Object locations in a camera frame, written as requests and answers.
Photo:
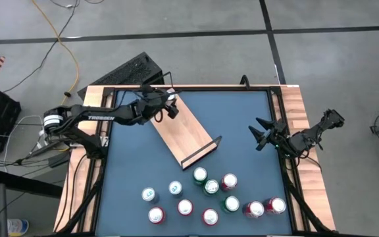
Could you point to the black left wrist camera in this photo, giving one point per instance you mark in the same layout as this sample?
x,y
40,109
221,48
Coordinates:
x,y
173,112

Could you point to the white labelled bottle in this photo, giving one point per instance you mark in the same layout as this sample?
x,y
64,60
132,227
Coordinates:
x,y
16,227

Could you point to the red Fanta strawberry can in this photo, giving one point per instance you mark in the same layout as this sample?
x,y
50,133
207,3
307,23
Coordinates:
x,y
255,208
210,216
185,207
156,214
277,205
229,180

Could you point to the black floor bar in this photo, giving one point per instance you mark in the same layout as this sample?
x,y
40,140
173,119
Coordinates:
x,y
28,184

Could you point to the blue silver Red Bull can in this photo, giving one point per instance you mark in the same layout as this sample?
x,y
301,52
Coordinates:
x,y
171,96
175,188
149,194

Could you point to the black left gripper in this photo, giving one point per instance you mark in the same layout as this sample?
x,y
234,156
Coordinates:
x,y
148,107

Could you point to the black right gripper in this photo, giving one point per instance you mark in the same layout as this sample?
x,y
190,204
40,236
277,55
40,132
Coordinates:
x,y
283,140

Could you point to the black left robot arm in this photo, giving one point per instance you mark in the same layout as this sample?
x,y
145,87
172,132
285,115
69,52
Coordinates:
x,y
100,118

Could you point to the wooden shelf with black frame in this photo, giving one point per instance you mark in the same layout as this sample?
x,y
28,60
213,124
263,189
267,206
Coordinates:
x,y
183,131

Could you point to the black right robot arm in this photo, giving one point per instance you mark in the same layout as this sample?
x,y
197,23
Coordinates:
x,y
321,130

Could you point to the green Sprite can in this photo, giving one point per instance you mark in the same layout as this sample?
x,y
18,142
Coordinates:
x,y
200,174
232,203
211,186

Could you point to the black plastic crate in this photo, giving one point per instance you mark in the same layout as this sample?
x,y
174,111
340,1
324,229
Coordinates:
x,y
2,118

